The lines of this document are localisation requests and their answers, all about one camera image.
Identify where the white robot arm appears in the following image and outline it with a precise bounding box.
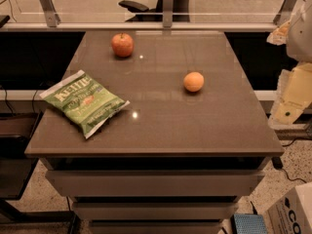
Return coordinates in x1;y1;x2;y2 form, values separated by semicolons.
266;0;312;126

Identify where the red apple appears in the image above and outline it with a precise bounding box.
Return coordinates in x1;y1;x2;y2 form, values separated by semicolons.
111;33;134;58

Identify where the orange fruit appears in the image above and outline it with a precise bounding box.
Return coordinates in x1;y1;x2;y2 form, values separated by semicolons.
183;72;205;93

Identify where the green chip bag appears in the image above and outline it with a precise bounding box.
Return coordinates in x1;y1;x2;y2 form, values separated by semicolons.
40;70;130;139

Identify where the top grey drawer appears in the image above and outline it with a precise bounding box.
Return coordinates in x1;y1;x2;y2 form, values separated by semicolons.
46;171;264;197

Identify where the grey drawer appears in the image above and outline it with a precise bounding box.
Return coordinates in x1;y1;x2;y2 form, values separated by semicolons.
46;171;264;197
72;203;237;220
90;221;220;234

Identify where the black office chair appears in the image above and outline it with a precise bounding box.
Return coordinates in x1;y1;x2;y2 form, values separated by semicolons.
118;0;194;22

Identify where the middle grey drawer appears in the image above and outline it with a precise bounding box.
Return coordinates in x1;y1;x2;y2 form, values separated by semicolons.
72;203;237;220

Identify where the bottom grey drawer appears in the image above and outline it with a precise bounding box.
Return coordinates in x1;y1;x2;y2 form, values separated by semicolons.
90;221;220;234

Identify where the blue perforated box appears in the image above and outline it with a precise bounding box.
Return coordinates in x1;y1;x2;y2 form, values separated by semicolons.
231;214;268;234

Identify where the glass partition with metal brackets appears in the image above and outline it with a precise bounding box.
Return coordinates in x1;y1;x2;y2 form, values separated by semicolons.
0;0;312;33

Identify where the white cardboard box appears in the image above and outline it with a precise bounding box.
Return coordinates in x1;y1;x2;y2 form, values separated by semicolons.
268;182;312;234

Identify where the black power cable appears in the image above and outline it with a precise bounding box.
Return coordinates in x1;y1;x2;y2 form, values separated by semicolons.
271;136;308;184

